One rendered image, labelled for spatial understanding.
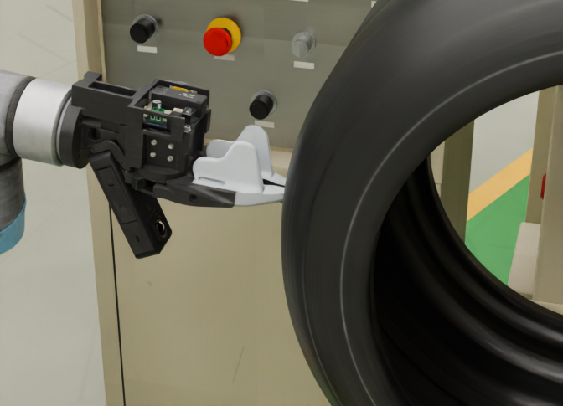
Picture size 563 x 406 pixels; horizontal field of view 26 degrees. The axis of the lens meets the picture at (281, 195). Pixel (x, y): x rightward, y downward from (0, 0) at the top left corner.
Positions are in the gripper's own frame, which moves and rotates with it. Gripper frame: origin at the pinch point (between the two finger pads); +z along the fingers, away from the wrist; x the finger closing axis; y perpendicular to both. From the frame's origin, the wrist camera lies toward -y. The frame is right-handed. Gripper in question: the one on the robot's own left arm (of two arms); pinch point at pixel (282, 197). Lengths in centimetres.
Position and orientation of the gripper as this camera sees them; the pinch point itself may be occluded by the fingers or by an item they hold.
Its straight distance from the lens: 108.4
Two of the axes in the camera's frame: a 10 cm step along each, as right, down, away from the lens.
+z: 9.6, 2.2, -1.8
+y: 1.1, -8.7, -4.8
